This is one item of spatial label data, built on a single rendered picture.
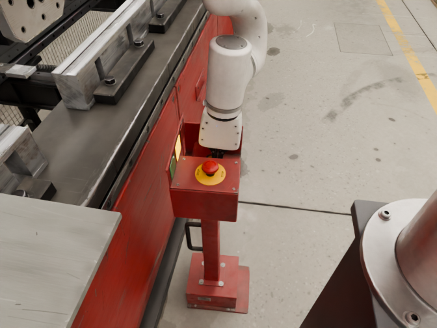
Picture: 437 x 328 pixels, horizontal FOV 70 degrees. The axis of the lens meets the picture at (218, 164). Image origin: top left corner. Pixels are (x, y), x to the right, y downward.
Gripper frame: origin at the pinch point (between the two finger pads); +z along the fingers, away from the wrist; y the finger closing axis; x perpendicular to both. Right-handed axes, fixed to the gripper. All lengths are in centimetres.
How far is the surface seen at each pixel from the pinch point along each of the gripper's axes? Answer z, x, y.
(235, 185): -4.5, -13.0, 5.0
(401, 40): 61, 238, 153
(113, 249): 7.0, -26.5, -20.4
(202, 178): -3.9, -11.7, -2.6
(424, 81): 61, 169, 150
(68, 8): -15, 43, -54
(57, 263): -25, -44, -16
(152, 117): -5.1, 6.2, -18.6
